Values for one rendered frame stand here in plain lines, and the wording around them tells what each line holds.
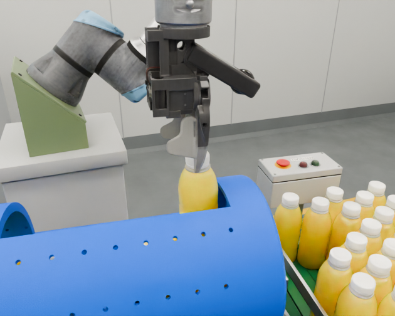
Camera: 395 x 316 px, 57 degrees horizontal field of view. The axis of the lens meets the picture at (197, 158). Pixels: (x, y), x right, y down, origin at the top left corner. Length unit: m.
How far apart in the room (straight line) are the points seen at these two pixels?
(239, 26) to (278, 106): 1.01
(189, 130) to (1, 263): 0.31
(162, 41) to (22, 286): 0.37
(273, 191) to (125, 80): 0.48
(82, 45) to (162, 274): 0.64
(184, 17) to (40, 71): 0.60
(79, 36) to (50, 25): 2.36
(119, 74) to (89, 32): 0.12
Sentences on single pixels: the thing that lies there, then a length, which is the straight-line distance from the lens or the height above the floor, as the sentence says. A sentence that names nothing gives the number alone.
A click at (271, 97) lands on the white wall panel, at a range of 4.05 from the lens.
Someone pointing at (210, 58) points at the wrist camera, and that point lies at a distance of 0.50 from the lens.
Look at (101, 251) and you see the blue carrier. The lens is 0.54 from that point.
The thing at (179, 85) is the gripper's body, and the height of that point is 1.42.
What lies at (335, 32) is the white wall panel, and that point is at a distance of 4.33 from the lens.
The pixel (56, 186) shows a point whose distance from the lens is 1.00.
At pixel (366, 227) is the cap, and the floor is 1.08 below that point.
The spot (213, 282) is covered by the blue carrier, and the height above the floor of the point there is 1.16.
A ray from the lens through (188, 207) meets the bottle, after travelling 0.59.
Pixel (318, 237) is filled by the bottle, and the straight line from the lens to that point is 0.92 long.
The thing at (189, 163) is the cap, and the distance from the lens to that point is 0.57.
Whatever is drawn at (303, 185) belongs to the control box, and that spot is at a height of 1.06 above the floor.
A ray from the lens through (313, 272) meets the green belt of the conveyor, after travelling 0.98.
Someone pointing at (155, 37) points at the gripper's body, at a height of 1.48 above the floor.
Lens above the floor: 1.55
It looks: 26 degrees down
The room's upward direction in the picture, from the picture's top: straight up
